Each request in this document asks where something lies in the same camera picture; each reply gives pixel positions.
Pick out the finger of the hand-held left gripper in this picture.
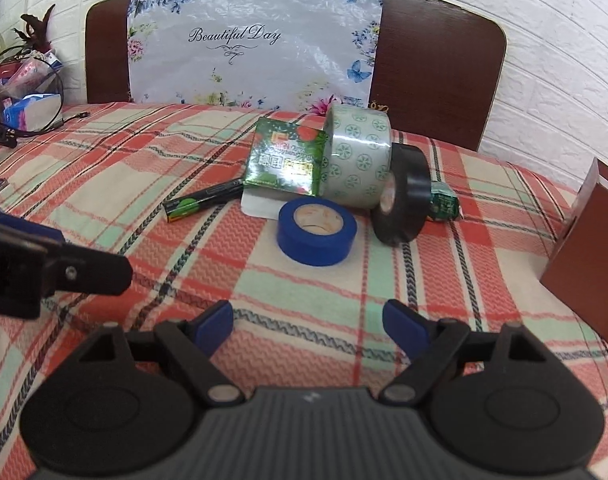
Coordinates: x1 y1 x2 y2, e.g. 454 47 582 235
0 208 66 248
43 244 134 296

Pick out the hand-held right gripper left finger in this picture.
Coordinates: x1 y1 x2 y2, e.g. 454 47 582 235
76 299 245 408

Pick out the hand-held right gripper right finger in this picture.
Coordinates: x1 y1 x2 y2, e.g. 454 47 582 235
381 298 548 406

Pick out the blue tape roll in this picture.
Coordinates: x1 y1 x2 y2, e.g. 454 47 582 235
277 197 358 267

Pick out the black and green marker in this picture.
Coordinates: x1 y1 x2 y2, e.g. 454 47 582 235
163 179 245 224

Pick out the small green packet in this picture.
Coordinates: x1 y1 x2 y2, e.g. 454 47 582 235
426 179 460 222

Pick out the black tape roll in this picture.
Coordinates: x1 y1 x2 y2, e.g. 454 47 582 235
369 142 433 247

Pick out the green patterned clear tape roll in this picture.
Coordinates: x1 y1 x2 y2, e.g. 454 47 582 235
319 103 393 210

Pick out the green cardboard box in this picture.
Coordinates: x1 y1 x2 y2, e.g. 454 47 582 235
242 115 330 197

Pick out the brown storage box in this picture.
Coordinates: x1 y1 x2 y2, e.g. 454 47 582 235
539 156 608 361

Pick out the plaid blanket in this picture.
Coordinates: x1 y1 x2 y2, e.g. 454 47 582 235
0 101 608 480

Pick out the blue and white tissue pack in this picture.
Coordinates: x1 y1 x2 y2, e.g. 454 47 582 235
2 93 63 132

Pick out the white paper card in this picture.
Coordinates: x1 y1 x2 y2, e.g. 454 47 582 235
240 187 285 221

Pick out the pink packet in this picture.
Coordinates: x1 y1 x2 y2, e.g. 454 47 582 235
6 57 53 99

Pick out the red leaf plant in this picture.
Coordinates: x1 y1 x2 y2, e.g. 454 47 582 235
0 3 58 62

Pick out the floral plastic sheet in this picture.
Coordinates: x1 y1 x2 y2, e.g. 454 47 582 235
126 0 387 116

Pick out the brown wooden headboard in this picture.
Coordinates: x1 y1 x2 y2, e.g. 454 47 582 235
84 0 508 154

